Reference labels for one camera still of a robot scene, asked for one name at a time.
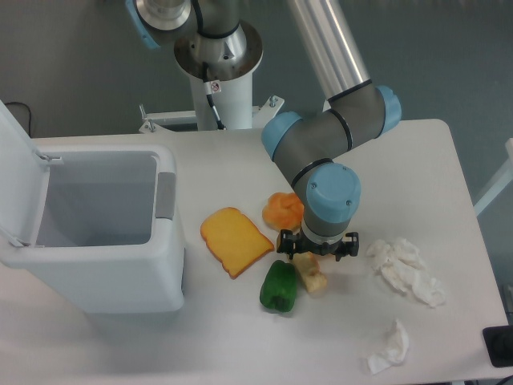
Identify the white frame leg right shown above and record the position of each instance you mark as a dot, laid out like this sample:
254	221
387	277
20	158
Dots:
496	184

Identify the flat yellow toast slice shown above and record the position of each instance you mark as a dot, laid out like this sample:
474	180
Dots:
234	240

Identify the white open trash bin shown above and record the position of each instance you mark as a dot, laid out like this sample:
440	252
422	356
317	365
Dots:
97	224

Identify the square beige bread chunk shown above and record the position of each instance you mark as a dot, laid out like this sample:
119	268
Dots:
309	271

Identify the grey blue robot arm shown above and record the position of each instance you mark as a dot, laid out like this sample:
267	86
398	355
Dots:
219	52

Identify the green bell pepper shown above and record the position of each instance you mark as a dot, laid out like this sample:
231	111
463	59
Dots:
279	289

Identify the black device at edge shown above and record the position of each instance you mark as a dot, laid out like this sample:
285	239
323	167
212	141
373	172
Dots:
498	340

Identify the small crumpled white tissue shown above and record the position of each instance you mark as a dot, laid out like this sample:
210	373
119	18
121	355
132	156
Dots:
394	352

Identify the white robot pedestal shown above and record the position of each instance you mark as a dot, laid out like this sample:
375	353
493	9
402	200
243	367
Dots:
218	105

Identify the orange round bread roll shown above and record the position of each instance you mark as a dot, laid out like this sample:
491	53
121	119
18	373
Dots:
283	211

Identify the large crumpled white tissue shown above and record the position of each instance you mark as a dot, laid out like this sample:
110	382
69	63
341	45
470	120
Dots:
401	266

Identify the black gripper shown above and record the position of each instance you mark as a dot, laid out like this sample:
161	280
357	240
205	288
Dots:
289	243

